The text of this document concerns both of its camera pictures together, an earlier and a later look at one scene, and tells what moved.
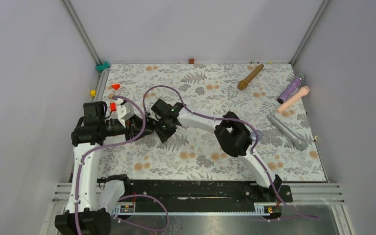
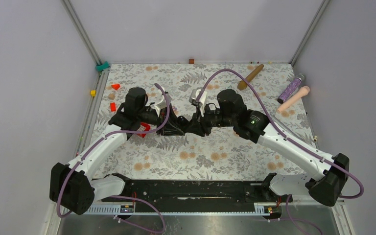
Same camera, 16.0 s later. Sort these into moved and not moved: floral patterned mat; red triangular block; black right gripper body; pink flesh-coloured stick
Moved: black right gripper body
Not moved: red triangular block; floral patterned mat; pink flesh-coloured stick
